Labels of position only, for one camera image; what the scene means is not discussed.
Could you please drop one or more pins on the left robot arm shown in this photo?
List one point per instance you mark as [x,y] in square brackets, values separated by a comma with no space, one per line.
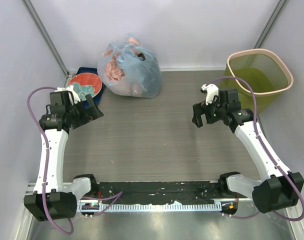
[50,198]

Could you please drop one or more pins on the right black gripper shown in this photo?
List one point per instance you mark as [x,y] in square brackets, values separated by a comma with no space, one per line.
[201,108]

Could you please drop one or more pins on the red floral plate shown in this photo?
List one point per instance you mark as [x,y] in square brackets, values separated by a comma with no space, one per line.
[86,84]

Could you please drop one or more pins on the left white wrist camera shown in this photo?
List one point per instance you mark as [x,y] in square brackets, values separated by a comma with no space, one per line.
[72,95]

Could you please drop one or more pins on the white slotted cable duct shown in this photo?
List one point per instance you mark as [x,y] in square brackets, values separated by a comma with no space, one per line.
[91,207]

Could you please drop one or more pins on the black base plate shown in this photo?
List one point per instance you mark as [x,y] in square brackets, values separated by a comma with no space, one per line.
[163,192]

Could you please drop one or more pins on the bag filled with pink trash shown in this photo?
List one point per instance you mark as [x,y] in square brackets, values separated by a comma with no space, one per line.
[128,69]

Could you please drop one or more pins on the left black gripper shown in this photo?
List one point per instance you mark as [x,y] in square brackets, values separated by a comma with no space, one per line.
[94,112]

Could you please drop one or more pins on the green trash bin pink rim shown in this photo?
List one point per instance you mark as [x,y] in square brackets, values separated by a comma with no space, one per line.
[264,71]

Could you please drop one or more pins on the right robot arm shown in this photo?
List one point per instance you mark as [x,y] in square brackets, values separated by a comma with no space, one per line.
[278,187]

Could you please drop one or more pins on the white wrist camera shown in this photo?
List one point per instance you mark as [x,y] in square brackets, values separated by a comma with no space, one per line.
[211,91]
[72,95]

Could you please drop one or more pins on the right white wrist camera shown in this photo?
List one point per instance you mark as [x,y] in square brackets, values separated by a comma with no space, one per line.
[211,91]

